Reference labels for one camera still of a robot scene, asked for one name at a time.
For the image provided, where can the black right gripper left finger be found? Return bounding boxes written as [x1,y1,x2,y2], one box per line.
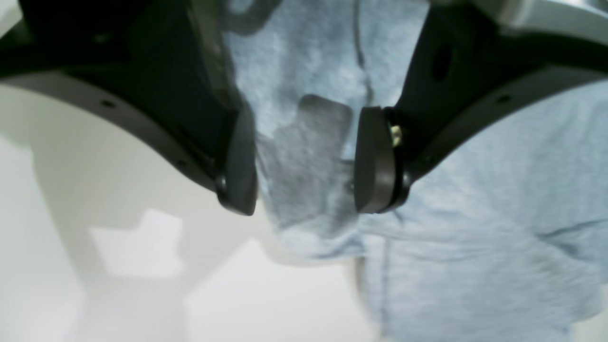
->
[1,0,257,216]

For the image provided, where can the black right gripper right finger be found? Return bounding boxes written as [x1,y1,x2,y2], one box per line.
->
[354,0,608,214]

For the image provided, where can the grey T-shirt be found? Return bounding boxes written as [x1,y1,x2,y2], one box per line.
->
[226,0,607,342]

